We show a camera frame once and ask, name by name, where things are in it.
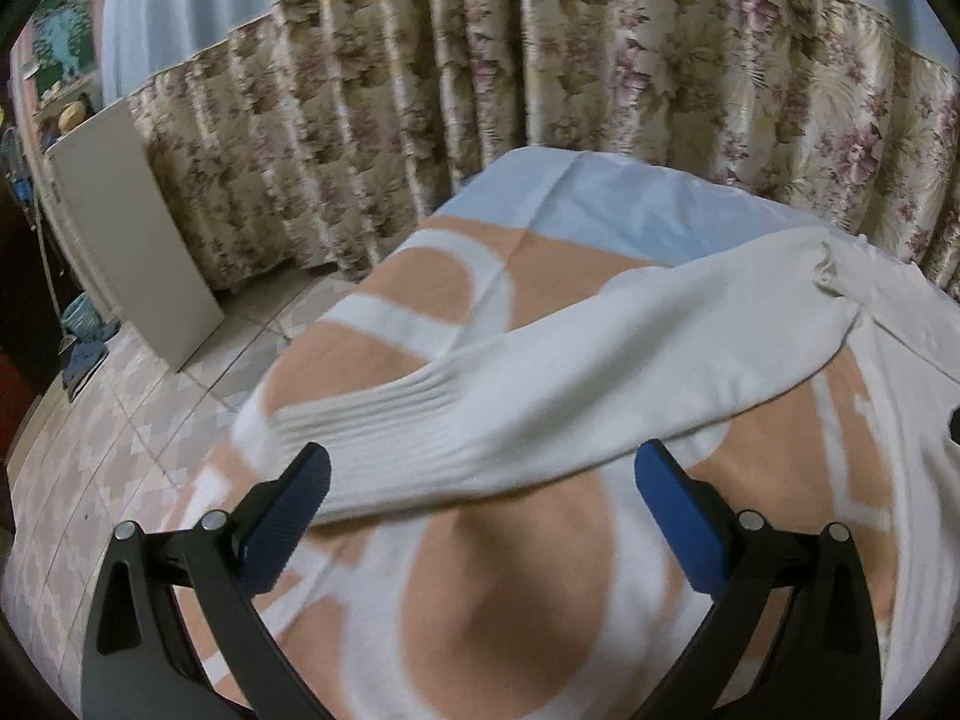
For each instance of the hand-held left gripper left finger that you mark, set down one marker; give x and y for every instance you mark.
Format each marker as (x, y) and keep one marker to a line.
(289, 517)

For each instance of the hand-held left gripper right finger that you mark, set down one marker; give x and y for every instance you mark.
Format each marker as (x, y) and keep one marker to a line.
(675, 517)

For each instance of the white knit sweater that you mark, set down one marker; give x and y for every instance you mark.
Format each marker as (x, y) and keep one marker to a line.
(562, 360)

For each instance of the orange blue printed blanket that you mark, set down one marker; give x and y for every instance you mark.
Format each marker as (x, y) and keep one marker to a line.
(487, 615)

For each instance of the blue cloth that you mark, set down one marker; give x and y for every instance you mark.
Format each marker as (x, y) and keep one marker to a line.
(90, 360)

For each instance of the blue bowl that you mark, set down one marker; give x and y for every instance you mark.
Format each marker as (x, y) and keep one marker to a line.
(81, 313)

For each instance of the orange round object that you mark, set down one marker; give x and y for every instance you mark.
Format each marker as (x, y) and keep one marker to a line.
(73, 117)

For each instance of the floral curtain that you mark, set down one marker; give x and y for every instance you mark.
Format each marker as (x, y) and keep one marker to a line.
(525, 52)

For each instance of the wall poster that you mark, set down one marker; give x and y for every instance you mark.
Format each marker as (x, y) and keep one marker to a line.
(67, 30)

